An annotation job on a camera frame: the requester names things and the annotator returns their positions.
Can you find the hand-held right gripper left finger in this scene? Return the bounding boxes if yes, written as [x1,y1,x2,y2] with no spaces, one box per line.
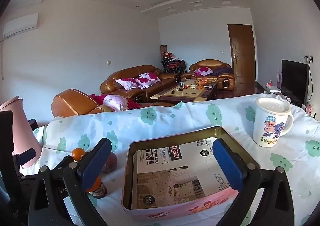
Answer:
[29,137,113,226]

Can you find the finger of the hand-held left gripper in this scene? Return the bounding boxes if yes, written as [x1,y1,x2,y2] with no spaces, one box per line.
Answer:
[16,148,37,167]

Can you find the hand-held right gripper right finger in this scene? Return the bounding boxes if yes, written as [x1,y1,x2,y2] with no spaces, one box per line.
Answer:
[212,138,295,226]

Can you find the purple passion fruit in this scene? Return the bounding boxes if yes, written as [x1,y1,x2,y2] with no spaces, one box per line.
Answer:
[101,153,118,173]

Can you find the pink tin box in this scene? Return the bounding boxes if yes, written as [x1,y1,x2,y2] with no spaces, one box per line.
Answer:
[122,126,262,222]

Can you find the white lidded cartoon mug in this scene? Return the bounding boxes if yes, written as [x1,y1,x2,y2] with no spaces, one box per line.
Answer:
[252,97,294,148]

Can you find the printed paper sheet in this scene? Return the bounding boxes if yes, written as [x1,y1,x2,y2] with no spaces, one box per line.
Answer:
[132,137,239,210]

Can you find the pale pink pillow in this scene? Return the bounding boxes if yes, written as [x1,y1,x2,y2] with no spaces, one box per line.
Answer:
[102,95,129,112]

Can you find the red blanket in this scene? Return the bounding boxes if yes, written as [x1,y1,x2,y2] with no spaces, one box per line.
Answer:
[89,94,142,110]

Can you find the white cloth with green clouds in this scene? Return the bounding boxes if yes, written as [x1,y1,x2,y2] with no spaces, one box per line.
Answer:
[32,93,320,226]

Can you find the dark wooden coffee table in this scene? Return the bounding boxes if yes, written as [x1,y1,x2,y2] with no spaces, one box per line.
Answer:
[150,81,218,104]

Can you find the white pillow with magenta flowers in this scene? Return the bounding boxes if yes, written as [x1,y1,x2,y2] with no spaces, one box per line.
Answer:
[134,76,153,89]
[115,78,138,91]
[139,72,162,84]
[194,67,214,77]

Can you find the pile of oranges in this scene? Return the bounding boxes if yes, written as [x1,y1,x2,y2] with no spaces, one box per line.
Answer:
[195,78,218,89]

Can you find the purple blanket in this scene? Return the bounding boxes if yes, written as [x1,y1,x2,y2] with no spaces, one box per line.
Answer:
[211,67,233,77]

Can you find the brown leather armchair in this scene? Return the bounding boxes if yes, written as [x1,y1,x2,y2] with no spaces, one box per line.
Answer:
[180,59,236,90]

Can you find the brown leather three-seat sofa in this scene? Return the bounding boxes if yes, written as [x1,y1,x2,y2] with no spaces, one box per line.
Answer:
[100,65,180,103]

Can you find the black television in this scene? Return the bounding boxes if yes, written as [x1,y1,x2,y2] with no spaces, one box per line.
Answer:
[281,59,310,104]

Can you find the brown wooden door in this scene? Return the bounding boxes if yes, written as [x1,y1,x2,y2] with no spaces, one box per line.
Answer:
[227,24,256,84]

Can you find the stack of dark chairs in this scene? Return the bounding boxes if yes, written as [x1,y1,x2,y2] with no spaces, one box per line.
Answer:
[161,57,187,75]

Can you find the white air conditioner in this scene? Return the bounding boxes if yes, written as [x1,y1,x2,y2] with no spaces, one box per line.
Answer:
[2,13,39,39]

